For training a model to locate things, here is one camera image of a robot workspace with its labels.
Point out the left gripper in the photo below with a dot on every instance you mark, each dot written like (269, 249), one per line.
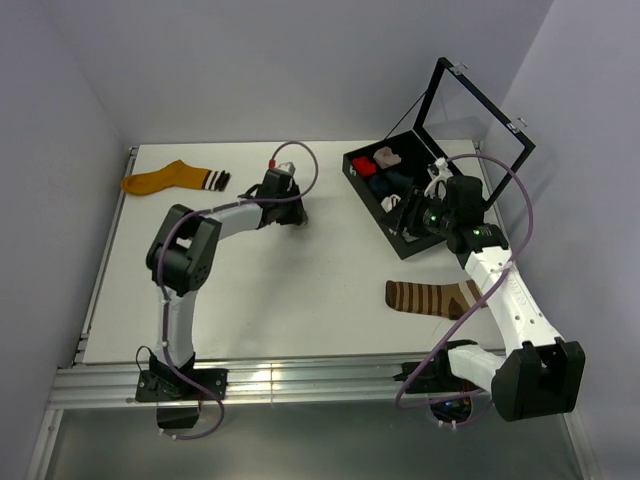
(298, 214)

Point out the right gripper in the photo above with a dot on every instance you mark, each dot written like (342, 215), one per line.
(416, 201)

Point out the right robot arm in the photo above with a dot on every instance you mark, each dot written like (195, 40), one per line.
(540, 372)

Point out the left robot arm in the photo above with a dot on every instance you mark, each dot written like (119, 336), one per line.
(181, 257)

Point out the rolled white striped sock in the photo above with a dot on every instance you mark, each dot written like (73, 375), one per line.
(390, 202)

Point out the rolled navy sock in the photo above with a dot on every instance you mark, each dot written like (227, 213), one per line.
(398, 180)

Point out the rolled teal sock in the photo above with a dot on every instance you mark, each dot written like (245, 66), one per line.
(379, 187)

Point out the rolled red sock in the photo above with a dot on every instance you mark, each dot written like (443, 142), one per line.
(364, 166)

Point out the rolled beige sock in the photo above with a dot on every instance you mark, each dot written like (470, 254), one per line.
(386, 158)

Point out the brown cream striped sock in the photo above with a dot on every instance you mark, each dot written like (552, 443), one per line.
(449, 301)

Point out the black storage box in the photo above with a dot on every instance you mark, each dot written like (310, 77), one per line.
(451, 118)

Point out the mustard yellow sock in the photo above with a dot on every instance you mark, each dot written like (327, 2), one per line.
(177, 174)

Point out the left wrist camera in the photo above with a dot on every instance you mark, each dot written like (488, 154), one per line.
(287, 168)

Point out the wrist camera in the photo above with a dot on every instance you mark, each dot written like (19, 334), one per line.
(440, 173)
(287, 168)

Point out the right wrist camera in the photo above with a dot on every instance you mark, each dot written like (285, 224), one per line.
(440, 173)

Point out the aluminium table frame rail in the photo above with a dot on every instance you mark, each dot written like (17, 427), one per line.
(294, 380)

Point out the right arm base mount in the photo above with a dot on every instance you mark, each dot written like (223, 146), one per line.
(437, 376)

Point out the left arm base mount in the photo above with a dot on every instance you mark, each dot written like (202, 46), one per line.
(179, 398)

